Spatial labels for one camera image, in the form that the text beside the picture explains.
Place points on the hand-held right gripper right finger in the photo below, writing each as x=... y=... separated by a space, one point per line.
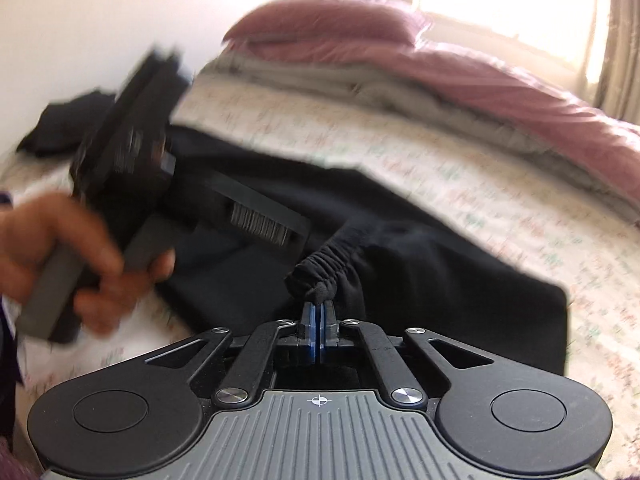
x=326 y=330

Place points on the person's left forearm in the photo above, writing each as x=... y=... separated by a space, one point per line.
x=7 y=340

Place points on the pink and grey duvet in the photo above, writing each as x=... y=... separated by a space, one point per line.
x=500 y=90

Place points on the dark folded cloth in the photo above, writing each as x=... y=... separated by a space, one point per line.
x=55 y=125

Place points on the black pants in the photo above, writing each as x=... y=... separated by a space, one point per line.
x=425 y=270

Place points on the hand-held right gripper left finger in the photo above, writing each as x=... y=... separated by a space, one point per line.
x=311 y=330

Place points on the grey patterned curtain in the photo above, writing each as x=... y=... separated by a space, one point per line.
x=617 y=50

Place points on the person's left hand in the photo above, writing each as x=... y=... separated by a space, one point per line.
x=30 y=240

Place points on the window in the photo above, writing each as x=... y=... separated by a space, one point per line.
x=500 y=0

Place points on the floral bed sheet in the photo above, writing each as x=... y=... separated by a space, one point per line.
x=450 y=185

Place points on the pink pillow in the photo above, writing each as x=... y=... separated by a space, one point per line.
x=325 y=25

